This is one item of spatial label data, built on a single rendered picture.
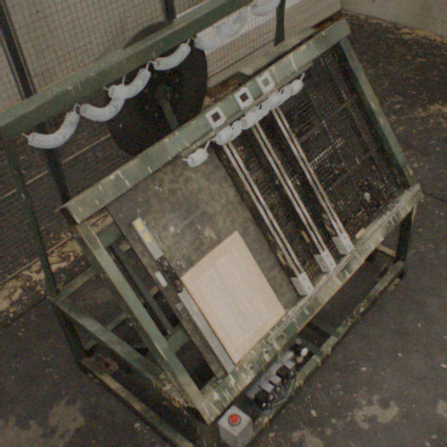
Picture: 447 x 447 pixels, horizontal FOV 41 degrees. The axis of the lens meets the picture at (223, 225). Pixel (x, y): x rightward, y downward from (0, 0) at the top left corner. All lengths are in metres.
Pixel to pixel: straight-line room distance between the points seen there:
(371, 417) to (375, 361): 0.43
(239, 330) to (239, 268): 0.33
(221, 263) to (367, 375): 1.56
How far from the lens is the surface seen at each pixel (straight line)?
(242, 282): 3.29
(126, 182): 2.89
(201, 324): 3.12
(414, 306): 4.74
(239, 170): 3.27
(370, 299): 4.50
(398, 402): 4.25
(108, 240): 2.97
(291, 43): 4.07
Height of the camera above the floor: 3.60
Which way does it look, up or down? 42 degrees down
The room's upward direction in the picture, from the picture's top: 7 degrees counter-clockwise
